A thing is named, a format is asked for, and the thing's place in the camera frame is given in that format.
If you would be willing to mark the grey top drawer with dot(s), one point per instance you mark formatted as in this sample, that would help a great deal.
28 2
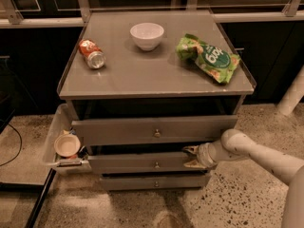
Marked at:
153 130

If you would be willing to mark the white ceramic bowl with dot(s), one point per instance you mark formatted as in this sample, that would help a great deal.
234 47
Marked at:
147 36

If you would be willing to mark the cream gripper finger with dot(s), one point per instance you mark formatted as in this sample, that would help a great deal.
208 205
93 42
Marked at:
192 149
194 164

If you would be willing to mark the grey drawer cabinet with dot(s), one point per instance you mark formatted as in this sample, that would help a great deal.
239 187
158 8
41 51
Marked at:
135 83

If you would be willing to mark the small beige bowl in bin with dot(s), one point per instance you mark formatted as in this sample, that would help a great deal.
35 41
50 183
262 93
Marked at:
67 145

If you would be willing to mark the metal railing frame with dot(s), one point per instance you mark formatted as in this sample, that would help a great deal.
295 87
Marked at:
43 13

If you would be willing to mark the green chip bag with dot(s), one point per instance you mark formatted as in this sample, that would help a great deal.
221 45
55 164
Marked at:
214 61

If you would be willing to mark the white post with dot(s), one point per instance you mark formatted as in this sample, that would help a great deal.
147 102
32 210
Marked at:
293 95

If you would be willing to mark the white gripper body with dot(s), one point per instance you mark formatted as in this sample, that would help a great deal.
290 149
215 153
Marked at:
203 156

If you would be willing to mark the orange soda can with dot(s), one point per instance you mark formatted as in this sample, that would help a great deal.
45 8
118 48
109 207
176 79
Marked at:
92 54

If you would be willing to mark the grey drawer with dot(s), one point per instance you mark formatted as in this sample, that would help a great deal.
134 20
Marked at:
141 163
188 180
153 130

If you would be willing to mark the clear plastic storage bin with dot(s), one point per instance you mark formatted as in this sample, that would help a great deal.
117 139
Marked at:
61 124

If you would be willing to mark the grey bottom drawer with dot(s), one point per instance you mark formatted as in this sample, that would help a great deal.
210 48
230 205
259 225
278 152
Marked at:
188 180

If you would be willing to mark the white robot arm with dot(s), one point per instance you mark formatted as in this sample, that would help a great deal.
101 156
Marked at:
235 145

